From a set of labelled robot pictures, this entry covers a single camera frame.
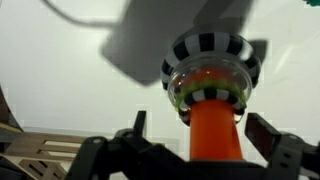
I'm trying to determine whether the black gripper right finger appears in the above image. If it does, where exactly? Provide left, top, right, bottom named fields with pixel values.
left=244, top=112, right=320, bottom=180

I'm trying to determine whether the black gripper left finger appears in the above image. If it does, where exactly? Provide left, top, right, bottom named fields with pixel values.
left=64, top=110, right=201, bottom=180

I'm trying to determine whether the orange stand with striped base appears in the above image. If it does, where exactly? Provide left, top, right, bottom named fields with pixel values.
left=160, top=31, right=262, bottom=162

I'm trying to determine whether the black white green knobbed ring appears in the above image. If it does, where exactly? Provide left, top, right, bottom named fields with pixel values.
left=173, top=78, right=248, bottom=127

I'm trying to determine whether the wooden slatted tray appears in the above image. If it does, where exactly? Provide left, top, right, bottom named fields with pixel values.
left=0, top=123, right=116, bottom=180

